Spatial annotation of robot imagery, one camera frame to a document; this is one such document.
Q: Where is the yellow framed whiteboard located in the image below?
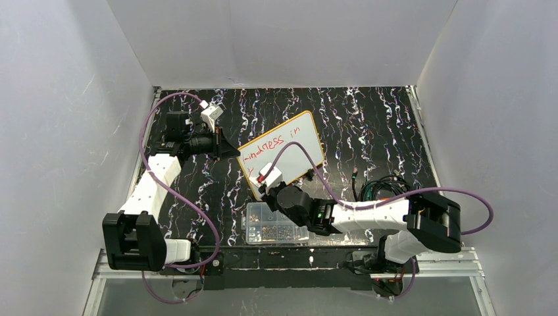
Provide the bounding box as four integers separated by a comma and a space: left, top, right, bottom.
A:
238, 111, 325, 184

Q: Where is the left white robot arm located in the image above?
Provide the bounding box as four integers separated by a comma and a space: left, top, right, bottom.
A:
102, 105, 240, 272

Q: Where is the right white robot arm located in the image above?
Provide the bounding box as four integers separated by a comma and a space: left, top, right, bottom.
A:
257, 182, 461, 264

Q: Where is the clear plastic screw box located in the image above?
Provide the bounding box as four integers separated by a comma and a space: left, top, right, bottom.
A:
244, 202, 310, 245

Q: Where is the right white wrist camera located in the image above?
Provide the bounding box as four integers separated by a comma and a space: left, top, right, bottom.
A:
256, 163, 283, 188

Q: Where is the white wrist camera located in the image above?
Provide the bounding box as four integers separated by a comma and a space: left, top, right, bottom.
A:
256, 163, 283, 188
200, 100, 224, 132

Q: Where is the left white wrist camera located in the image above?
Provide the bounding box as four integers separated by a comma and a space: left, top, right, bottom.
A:
200, 100, 224, 132

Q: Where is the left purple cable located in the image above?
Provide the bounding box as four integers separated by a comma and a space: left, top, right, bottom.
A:
138, 92, 223, 304

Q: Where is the black ethernet cable teal plug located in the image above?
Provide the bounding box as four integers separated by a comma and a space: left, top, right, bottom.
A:
351, 167, 420, 201

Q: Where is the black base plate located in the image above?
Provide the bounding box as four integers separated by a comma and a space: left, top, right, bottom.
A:
159, 246, 419, 292

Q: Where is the aluminium side rail left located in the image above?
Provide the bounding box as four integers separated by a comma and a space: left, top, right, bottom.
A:
114, 87, 161, 238

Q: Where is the aluminium side rail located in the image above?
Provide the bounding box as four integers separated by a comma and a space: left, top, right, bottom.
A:
114, 87, 161, 238
405, 85, 440, 185

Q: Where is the aluminium side rail right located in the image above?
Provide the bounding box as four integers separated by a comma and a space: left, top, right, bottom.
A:
405, 85, 440, 185

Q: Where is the aluminium front rail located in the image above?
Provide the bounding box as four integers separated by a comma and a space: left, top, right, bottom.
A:
92, 246, 486, 280

